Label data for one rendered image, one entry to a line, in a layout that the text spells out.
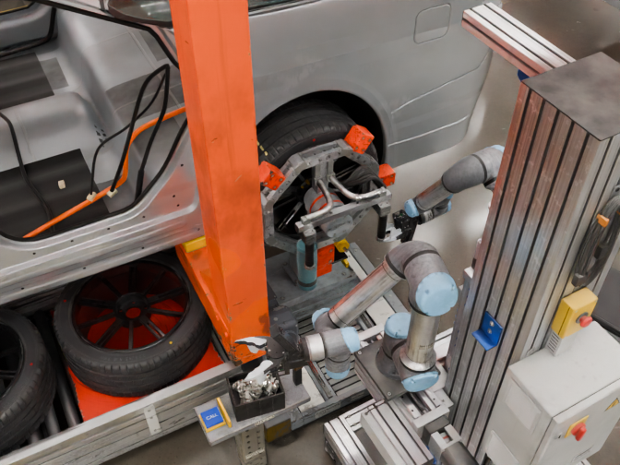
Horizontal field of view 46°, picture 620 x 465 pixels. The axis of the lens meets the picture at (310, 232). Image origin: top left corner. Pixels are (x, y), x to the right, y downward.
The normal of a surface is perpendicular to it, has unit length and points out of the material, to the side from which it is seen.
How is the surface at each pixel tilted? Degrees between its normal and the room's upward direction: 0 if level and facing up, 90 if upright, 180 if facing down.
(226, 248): 90
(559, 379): 0
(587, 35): 0
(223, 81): 90
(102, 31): 6
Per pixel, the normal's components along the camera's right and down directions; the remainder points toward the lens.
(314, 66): 0.46, 0.64
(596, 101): 0.00, -0.70
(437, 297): 0.26, 0.60
